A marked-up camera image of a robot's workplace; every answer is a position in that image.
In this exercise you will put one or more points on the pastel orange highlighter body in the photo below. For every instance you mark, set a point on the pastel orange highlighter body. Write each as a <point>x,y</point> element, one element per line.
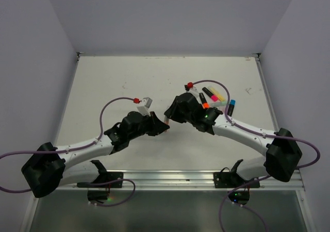
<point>166,120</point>

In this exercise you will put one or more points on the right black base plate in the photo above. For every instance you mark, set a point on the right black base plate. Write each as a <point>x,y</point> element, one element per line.
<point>228,178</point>

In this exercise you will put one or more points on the aluminium rail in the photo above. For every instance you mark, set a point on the aluminium rail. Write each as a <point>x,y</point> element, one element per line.
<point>199,180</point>

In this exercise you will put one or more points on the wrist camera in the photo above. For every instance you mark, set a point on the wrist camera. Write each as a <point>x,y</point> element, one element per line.
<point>144,105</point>
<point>193,90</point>

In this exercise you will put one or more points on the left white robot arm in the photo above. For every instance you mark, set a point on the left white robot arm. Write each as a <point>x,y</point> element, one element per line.
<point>44,170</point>

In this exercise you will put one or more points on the black blue highlighter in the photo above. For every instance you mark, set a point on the black blue highlighter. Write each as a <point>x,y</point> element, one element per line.
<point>231,107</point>

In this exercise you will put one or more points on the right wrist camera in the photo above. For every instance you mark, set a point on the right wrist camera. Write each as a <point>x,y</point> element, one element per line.
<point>193,90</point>

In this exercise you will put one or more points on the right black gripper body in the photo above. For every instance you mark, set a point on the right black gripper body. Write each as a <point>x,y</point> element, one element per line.
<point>184,117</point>

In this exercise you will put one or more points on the yellow highlighter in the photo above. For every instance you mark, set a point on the yellow highlighter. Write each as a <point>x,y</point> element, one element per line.
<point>216,93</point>

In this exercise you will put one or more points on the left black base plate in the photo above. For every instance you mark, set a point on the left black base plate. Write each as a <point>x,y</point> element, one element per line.
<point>103,177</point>

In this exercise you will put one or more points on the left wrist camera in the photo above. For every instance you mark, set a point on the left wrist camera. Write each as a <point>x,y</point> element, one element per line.
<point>144,105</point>

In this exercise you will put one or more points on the black neon orange highlighter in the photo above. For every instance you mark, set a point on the black neon orange highlighter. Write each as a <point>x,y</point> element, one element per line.
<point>204,101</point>

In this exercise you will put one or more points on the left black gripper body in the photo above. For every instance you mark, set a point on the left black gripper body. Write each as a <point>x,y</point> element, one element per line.
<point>145,128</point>

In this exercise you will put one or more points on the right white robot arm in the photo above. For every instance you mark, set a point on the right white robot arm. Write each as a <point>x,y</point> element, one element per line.
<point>279,155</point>

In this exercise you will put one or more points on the pastel green highlighter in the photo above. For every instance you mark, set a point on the pastel green highlighter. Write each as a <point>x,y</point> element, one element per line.
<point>220,104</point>

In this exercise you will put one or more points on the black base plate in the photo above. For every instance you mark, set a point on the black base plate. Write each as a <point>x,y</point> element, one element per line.
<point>228,178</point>
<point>103,177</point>

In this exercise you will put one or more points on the black neon pink highlighter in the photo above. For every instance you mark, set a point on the black neon pink highlighter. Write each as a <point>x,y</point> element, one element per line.
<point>209,94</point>

